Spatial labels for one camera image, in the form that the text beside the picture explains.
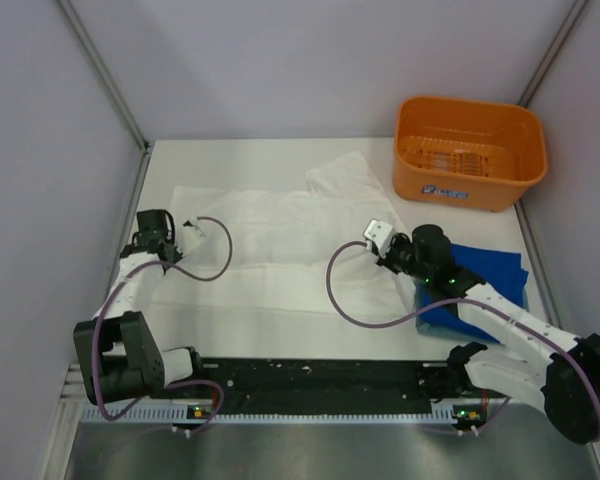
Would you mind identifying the aluminium corner post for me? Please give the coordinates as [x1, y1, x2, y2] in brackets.
[54, 0, 150, 153]
[517, 0, 593, 108]

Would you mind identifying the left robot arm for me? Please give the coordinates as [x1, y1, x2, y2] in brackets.
[73, 210, 207, 405]

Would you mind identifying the white slotted cable duct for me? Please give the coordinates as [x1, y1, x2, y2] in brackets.
[80, 402, 487, 426]

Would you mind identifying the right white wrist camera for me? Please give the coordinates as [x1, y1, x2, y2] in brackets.
[363, 219, 396, 257]

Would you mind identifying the left aluminium corner post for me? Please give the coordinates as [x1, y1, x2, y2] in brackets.
[54, 0, 150, 153]

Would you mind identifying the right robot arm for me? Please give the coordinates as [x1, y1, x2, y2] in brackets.
[364, 220, 600, 445]

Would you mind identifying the purple cable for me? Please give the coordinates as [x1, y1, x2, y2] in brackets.
[92, 215, 234, 434]
[325, 239, 600, 441]

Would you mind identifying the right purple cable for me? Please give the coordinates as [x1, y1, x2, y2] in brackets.
[325, 239, 600, 441]

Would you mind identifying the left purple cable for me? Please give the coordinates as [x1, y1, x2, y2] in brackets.
[92, 215, 234, 434]

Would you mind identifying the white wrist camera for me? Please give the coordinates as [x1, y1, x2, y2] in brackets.
[177, 216, 206, 256]
[363, 219, 396, 257]

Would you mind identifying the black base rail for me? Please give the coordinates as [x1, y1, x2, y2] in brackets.
[149, 355, 508, 415]

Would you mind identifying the right aluminium corner post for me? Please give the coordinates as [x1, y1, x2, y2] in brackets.
[517, 0, 593, 108]

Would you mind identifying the white floral t shirt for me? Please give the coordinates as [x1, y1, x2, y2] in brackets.
[153, 152, 402, 313]

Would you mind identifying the orange plastic basket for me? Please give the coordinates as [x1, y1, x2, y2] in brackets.
[392, 96, 548, 212]

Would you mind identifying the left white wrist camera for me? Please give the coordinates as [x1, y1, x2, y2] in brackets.
[177, 216, 206, 256]

